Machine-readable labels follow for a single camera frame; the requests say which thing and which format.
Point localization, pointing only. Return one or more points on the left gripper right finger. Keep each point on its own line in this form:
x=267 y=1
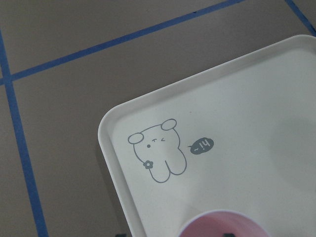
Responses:
x=228 y=235

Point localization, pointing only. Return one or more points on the pink ikea cup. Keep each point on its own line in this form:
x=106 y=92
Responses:
x=215 y=223

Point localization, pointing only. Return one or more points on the cream plastic tray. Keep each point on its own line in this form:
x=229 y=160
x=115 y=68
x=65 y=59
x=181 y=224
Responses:
x=240 y=136

